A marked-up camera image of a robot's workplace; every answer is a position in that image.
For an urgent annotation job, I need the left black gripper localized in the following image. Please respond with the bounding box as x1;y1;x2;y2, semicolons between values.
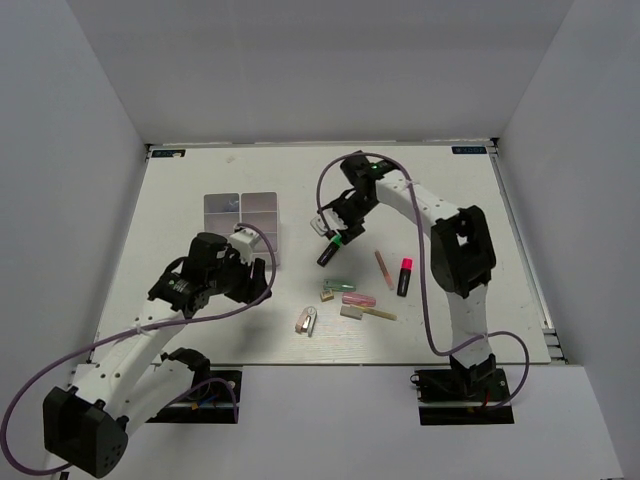
208;247;273;306

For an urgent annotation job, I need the green cap black highlighter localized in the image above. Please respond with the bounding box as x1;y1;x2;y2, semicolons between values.
316;233;343;267

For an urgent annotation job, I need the pink cap black highlighter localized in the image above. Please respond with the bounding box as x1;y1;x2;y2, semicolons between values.
396;257;413;297

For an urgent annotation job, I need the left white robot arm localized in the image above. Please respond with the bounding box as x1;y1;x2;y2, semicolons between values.
43;223;274;479

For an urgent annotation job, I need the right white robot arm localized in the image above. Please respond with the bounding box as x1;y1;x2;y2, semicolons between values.
311;151;496;399

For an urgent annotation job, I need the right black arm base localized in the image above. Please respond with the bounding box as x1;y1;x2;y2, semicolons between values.
410;369;515;426

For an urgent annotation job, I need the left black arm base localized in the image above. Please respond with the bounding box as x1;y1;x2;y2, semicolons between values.
148;382;239;425

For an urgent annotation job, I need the green correction tape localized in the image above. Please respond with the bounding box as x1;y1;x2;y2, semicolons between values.
323;279;357;292

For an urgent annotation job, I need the orange pink pencil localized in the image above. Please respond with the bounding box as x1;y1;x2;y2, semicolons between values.
374;250;394;290

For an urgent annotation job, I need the yellow small eraser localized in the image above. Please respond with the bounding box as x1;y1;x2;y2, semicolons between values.
320;290;334;302

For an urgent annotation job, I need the pink correction tape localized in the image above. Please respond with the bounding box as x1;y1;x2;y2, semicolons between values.
342;292;376;308

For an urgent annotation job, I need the grey eraser block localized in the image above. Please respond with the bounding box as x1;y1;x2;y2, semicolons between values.
340;305;364;320

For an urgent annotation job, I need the right white organizer bin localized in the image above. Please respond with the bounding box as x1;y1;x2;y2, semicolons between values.
240;191;281;266

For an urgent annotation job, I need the white organizer bin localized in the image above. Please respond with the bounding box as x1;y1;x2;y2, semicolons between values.
203;193;240;237
240;191;281;266

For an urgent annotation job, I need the left white organizer bin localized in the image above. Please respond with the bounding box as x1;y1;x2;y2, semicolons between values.
203;193;240;237

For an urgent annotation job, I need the yellow flat stick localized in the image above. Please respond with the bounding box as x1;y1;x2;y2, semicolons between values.
362;308;397;321

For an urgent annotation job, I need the right blue table label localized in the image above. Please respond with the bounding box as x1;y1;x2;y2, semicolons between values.
451;145;487;155

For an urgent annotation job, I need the blue table label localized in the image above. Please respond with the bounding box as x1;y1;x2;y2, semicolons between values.
151;149;186;158
451;145;487;155

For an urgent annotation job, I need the left blue table label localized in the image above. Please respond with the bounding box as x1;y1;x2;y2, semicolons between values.
151;149;186;158

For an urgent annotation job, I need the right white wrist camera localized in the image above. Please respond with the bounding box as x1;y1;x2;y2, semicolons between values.
310;208;345;238

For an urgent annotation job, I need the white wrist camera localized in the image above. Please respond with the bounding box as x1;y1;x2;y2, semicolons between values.
228;226;261;265
310;208;345;238

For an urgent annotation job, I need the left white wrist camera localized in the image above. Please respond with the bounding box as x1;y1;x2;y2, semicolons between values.
228;226;261;265

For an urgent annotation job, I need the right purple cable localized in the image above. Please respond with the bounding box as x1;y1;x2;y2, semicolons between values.
315;152;530;410

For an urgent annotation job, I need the purple cable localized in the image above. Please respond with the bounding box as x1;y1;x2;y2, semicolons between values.
315;152;530;410
0;221;279;475

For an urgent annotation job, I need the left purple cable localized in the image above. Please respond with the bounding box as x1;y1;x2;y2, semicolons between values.
0;221;279;475

